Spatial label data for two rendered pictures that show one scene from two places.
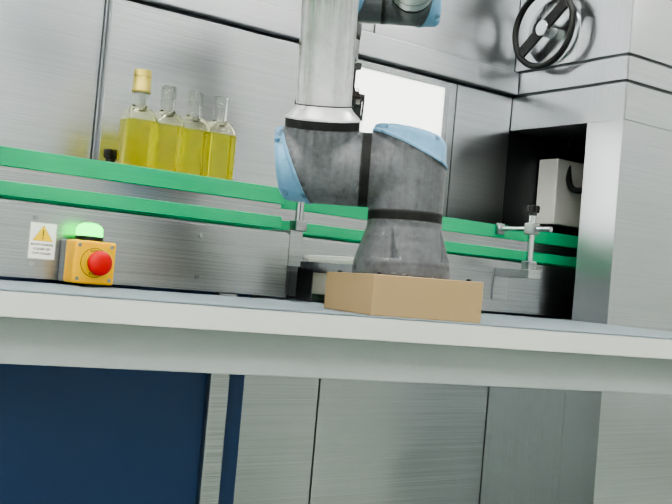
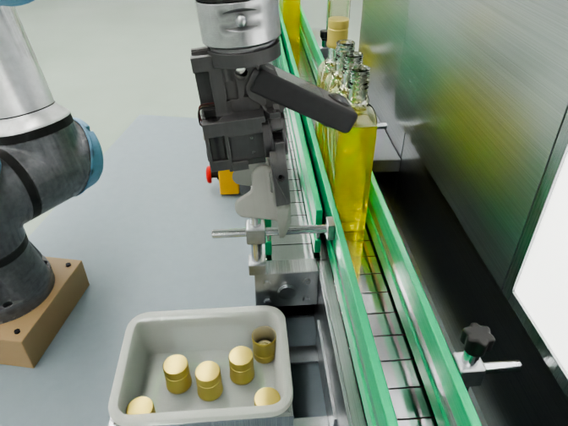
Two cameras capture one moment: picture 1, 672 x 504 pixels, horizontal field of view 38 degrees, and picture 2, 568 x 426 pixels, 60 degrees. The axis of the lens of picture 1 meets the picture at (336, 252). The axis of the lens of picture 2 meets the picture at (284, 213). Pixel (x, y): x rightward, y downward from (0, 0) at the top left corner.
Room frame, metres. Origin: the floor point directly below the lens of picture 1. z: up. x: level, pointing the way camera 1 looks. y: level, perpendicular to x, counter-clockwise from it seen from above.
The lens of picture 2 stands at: (2.17, -0.36, 1.37)
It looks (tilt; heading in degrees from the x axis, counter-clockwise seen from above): 36 degrees down; 121
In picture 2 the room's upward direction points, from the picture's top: straight up
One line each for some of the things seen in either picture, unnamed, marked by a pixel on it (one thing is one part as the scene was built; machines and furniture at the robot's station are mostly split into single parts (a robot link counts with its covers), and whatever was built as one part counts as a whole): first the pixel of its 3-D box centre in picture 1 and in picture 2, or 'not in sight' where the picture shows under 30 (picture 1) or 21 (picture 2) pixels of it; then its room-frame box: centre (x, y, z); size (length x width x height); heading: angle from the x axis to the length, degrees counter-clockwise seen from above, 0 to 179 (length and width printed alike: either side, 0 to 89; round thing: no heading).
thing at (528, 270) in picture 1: (522, 253); not in sight; (2.25, -0.43, 0.90); 0.17 x 0.05 x 0.23; 35
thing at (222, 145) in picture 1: (215, 174); (350, 166); (1.93, 0.25, 0.99); 0.06 x 0.06 x 0.21; 35
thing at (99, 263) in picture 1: (97, 263); (213, 174); (1.55, 0.38, 0.79); 0.04 x 0.03 x 0.04; 125
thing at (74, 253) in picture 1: (87, 263); (233, 174); (1.59, 0.40, 0.79); 0.07 x 0.07 x 0.07; 35
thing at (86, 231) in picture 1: (89, 231); not in sight; (1.59, 0.41, 0.84); 0.05 x 0.05 x 0.03
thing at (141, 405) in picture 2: not in sight; (142, 417); (1.83, -0.15, 0.79); 0.04 x 0.04 x 0.04
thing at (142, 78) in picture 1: (142, 81); (337, 32); (1.83, 0.40, 1.14); 0.04 x 0.04 x 0.04
